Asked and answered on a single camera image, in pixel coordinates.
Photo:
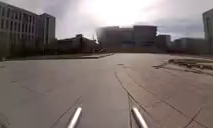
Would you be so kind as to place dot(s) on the grey concrete paved plaza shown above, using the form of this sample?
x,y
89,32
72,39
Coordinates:
x,y
94,83

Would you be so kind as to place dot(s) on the robot's own part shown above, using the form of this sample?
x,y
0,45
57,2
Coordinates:
x,y
139,118
74,117

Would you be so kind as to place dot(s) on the raised stone steps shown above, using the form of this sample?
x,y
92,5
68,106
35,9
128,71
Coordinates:
x,y
194,65

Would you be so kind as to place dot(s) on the low long building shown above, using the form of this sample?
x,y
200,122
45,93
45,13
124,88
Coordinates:
x,y
189,44

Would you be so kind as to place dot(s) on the tall grey tower building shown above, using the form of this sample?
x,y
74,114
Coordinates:
x,y
211,30

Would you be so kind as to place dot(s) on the low dark building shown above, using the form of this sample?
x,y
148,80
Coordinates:
x,y
77,43

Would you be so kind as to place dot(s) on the raised kerb with grass strip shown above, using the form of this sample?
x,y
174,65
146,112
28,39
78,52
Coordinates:
x,y
60,56

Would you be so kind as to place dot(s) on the tall grey windowed building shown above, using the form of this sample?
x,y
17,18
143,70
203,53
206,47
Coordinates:
x,y
17,26

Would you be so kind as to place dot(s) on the large dark block building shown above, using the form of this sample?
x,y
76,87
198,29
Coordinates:
x,y
134,36

